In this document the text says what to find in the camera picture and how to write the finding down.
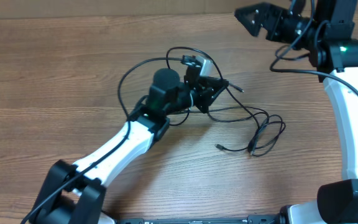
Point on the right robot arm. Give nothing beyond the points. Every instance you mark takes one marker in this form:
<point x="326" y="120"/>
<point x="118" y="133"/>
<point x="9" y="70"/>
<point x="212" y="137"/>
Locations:
<point x="333" y="54"/>

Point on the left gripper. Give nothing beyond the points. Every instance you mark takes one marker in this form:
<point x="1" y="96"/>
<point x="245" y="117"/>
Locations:
<point x="207" y="94"/>

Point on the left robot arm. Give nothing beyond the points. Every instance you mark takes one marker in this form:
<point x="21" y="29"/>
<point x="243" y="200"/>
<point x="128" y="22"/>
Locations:
<point x="74" y="193"/>

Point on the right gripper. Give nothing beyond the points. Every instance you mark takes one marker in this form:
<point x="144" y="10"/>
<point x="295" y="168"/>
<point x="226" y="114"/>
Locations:
<point x="261" y="12"/>

